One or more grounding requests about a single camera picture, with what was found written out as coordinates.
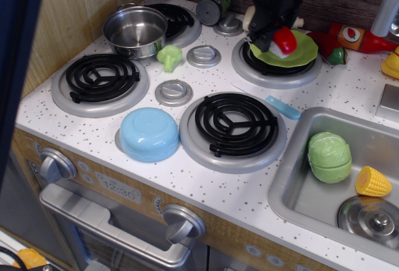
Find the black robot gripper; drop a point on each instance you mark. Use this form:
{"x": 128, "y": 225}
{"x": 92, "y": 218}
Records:
{"x": 269, "y": 17}

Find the red and white toy sushi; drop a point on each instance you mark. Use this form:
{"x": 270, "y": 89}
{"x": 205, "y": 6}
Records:
{"x": 283, "y": 43}

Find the green plastic plate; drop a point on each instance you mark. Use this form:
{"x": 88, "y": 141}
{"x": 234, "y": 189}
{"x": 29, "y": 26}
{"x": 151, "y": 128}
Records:
{"x": 306, "y": 52}

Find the cream toy bottle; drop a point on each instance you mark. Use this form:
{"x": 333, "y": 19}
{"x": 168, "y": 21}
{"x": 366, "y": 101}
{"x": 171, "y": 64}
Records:
{"x": 250, "y": 12}

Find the grey stove top knob back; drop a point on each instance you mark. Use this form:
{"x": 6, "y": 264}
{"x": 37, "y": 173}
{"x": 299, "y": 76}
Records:
{"x": 229, "y": 26}

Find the grey stove knob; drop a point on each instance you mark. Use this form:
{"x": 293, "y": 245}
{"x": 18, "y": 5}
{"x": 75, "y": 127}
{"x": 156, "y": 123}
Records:
{"x": 173, "y": 93}
{"x": 203, "y": 56}
{"x": 229, "y": 26}

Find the back right black burner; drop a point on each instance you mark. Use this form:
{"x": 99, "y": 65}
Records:
{"x": 272, "y": 77}

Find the black burner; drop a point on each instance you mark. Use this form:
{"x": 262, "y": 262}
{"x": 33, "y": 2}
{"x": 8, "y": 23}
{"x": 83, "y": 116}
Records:
{"x": 272, "y": 77}
{"x": 183, "y": 25}
{"x": 99, "y": 85}
{"x": 232, "y": 133}

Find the toy tin can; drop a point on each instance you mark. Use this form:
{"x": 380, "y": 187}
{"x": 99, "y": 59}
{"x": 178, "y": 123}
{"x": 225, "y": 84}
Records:
{"x": 209, "y": 12}

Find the grey stove top knob middle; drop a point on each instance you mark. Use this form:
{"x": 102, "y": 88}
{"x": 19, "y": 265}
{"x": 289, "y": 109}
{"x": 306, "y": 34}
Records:
{"x": 203, "y": 56}

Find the red toy chili pepper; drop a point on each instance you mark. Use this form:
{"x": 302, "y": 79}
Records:
{"x": 329, "y": 48}

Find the back left black burner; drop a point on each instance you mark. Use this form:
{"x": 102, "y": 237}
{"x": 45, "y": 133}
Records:
{"x": 183, "y": 25}

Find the green toy broccoli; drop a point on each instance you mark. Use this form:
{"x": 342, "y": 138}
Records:
{"x": 169, "y": 56}

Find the red ketchup bottle toy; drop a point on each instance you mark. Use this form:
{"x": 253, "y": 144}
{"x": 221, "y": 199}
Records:
{"x": 362, "y": 40}

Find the front right black burner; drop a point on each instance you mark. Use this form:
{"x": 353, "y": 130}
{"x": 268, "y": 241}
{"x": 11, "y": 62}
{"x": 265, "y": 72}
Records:
{"x": 232, "y": 133}

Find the grey stove top knob centre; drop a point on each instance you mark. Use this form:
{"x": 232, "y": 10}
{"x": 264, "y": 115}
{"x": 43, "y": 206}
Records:
{"x": 173, "y": 93}

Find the stainless steel pot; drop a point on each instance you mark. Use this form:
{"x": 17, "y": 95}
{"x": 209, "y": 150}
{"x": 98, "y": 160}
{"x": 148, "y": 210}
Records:
{"x": 136, "y": 32}

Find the silver faucet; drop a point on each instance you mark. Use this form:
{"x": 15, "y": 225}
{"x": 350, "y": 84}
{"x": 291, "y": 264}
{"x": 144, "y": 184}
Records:
{"x": 386, "y": 20}

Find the yellow toy food right edge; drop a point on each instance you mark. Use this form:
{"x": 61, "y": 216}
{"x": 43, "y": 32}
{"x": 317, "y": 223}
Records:
{"x": 390, "y": 66}

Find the green toy cabbage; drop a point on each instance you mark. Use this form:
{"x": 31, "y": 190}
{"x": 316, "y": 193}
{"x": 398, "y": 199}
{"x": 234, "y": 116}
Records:
{"x": 329, "y": 157}

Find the light blue upturned bowl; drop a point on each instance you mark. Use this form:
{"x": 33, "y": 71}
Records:
{"x": 149, "y": 135}

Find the metal sink basin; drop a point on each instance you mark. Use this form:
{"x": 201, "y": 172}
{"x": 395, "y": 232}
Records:
{"x": 299, "y": 197}

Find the front left black burner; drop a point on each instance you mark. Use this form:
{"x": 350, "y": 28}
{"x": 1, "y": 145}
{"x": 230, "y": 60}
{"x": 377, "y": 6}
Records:
{"x": 99, "y": 85}

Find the yellow toy corn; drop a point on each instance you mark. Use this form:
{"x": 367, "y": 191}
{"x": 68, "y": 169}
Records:
{"x": 371, "y": 182}

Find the silver oven knob right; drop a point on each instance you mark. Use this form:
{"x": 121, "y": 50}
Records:
{"x": 182, "y": 223}

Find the silver oven knob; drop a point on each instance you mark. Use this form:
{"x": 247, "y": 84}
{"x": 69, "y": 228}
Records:
{"x": 182, "y": 223}
{"x": 55, "y": 166}

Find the steel pot lid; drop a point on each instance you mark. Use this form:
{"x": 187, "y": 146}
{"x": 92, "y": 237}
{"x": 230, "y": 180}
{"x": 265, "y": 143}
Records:
{"x": 370, "y": 217}

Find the silver oven knob left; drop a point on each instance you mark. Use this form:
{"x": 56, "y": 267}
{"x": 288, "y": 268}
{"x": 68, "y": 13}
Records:
{"x": 55, "y": 166}

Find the orange toy food bottom left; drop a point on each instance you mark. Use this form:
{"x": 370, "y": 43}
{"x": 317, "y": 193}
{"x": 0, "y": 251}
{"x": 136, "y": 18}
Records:
{"x": 31, "y": 258}

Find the white knife blue handle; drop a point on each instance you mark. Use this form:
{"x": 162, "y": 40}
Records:
{"x": 264, "y": 94}

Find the silver oven door handle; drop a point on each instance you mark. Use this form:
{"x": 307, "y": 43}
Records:
{"x": 105, "y": 243}

